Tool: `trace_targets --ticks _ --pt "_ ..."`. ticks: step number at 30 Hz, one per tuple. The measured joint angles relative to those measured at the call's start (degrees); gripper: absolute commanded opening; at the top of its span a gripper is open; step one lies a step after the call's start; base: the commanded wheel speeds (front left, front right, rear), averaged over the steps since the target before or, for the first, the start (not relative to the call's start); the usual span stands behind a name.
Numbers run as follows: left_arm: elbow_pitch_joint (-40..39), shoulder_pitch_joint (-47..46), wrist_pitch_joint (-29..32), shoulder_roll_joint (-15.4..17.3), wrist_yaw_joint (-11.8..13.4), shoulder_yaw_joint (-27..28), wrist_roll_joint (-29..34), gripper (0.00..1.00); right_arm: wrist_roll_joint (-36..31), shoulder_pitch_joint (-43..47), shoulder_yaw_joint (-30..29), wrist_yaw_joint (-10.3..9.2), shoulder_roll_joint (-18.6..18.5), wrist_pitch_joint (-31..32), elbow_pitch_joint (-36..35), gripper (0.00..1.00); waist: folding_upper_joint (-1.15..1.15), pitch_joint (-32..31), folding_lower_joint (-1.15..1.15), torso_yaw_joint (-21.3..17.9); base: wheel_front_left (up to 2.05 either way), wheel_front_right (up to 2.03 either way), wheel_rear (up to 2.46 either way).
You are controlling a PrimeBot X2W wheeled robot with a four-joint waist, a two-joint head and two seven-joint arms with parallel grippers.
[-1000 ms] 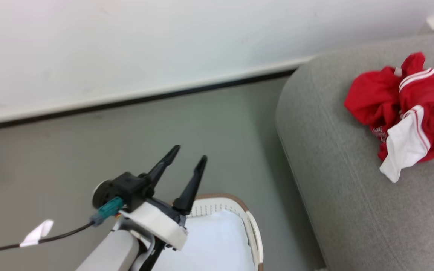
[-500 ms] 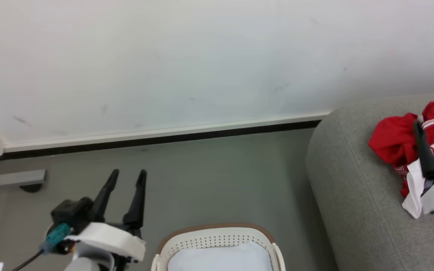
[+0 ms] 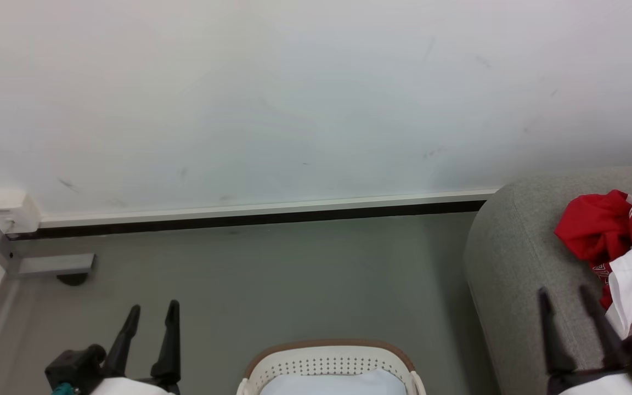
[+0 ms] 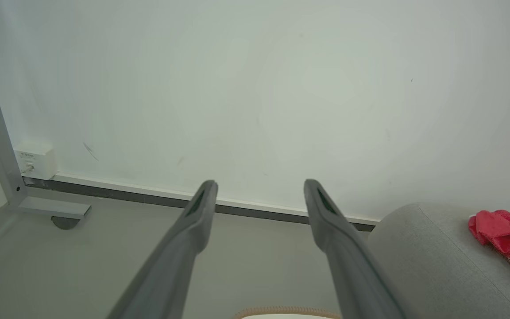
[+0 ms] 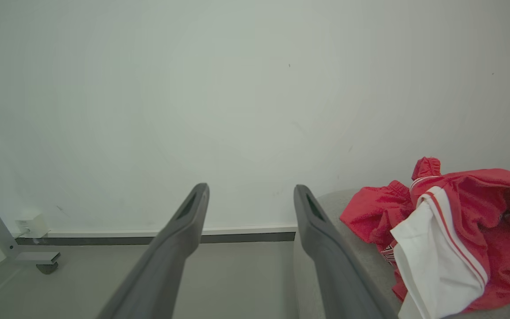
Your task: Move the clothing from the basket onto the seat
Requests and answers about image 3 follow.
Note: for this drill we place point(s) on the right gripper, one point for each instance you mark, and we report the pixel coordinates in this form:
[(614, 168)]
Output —
[(596, 384)]

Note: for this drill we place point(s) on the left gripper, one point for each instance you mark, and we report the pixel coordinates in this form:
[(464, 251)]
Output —
[(124, 387)]

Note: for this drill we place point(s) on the red clothing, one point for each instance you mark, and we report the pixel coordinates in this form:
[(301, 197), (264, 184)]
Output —
[(596, 225)]

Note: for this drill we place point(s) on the white brown-rimmed laundry basket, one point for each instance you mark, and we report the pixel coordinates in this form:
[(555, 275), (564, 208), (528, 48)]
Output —
[(327, 362)]

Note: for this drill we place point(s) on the grey fabric sofa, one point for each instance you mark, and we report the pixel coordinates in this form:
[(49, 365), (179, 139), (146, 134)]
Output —
[(513, 263)]

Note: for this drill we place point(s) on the black round foot pad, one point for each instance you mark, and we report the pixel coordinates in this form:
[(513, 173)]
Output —
[(73, 278)]

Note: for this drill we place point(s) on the white corner block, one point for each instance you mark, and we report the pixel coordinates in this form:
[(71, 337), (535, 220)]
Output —
[(13, 211)]

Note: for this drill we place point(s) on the light blue cloth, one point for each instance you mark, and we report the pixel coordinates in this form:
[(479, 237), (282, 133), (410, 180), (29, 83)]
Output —
[(332, 384)]

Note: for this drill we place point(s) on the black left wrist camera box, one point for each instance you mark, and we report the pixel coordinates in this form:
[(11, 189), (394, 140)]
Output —
[(74, 366)]

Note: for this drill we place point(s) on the grey metal partition frame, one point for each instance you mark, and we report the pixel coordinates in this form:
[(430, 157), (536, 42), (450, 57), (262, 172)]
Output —
[(41, 264)]

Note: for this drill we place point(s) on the black white wall baseboard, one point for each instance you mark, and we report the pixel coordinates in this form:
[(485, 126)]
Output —
[(261, 216)]

